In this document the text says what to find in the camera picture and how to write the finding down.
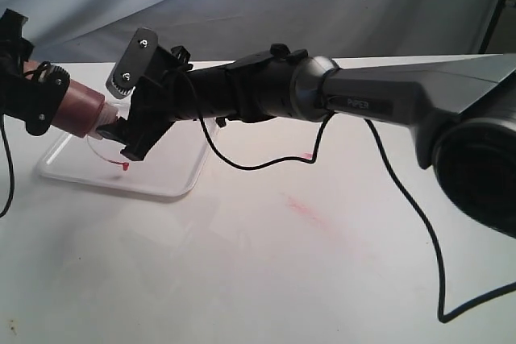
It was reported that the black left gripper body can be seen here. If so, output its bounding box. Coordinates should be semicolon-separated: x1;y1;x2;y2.
1;9;69;135

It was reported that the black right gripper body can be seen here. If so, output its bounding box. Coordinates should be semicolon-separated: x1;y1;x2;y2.
121;46;192;161

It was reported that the red sauce squeeze bottle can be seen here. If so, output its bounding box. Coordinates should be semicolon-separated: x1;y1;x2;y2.
22;60;131;172

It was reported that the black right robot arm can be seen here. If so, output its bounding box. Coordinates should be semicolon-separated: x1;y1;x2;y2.
98;44;515;236

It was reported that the red sauce blob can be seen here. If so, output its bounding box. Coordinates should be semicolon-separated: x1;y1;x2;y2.
108;159;130;178

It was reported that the white plastic tray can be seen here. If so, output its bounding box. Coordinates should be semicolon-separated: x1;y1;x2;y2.
37;122;209;199

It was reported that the grey backdrop cloth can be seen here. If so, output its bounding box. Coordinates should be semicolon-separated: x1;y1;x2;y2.
1;0;496;62

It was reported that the black tripod stand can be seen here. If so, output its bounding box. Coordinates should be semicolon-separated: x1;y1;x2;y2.
477;0;507;54

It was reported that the black right camera cable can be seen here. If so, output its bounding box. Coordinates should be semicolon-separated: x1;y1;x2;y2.
162;64;516;324

